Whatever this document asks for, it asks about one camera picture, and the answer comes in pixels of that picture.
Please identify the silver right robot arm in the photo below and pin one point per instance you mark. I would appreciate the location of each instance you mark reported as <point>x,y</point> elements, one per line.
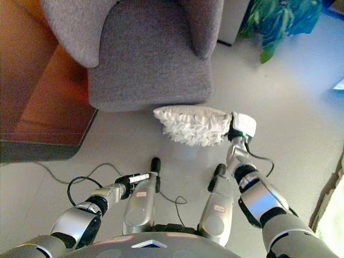
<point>258,193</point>

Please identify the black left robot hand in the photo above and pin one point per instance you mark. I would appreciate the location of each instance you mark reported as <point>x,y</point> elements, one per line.
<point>131,180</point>

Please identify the pale fabric curtain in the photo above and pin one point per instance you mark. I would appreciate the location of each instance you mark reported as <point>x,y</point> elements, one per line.
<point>330,204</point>

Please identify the silver robot leg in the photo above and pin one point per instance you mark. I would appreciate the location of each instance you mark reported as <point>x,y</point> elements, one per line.
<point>139,204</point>
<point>219,209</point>

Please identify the silver left robot leg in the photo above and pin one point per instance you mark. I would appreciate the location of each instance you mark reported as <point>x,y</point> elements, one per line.
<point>139,204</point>

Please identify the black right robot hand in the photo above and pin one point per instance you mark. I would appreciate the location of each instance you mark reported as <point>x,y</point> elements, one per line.
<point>243,123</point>

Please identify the orange sofa with grey shell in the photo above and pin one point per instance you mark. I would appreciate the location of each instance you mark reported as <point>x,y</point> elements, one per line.
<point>45,102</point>

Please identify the white fringed pillow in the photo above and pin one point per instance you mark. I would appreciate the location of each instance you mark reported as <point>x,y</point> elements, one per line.
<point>193,126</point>

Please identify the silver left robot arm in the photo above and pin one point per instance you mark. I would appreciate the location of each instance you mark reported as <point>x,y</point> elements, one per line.
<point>80,217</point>

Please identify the green leafy plant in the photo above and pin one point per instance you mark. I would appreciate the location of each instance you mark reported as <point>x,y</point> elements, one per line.
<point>279,21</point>

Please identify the grey fabric armchair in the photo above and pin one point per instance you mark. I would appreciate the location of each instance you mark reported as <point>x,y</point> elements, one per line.
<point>150,59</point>

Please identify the grey robot torso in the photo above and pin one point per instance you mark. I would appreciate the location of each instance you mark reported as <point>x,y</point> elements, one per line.
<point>150,247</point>

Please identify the silver right robot leg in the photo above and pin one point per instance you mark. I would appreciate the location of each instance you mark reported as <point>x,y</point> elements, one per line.
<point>219,209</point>

